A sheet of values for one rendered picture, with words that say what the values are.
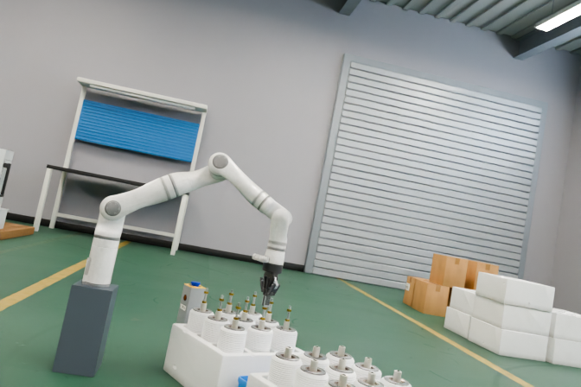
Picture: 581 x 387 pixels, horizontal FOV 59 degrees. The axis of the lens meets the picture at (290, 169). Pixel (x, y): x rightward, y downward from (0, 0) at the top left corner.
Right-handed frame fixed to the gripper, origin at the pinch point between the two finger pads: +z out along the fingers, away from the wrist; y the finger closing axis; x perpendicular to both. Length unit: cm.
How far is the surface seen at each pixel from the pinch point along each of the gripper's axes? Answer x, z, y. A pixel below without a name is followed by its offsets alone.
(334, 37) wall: -259, -296, 438
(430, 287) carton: -291, 8, 210
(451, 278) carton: -310, -4, 203
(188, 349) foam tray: 21.6, 22.4, 11.3
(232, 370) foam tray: 13.0, 22.2, -10.1
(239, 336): 11.0, 11.8, -6.8
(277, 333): -7.5, 11.6, -0.2
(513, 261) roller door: -555, -34, 323
